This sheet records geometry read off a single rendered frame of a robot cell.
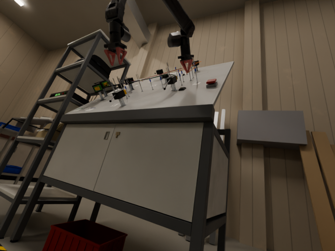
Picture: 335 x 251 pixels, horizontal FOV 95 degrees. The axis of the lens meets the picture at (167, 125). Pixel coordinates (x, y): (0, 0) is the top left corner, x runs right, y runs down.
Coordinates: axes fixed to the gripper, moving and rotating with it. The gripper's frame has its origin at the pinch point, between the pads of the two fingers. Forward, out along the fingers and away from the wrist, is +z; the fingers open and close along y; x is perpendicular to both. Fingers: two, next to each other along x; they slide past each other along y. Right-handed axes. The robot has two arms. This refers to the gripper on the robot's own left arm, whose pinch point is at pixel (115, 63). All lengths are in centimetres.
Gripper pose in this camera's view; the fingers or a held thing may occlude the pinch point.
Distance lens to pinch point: 92.1
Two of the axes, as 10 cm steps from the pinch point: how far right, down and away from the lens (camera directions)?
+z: 0.0, 9.9, 1.1
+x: -3.9, 1.0, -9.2
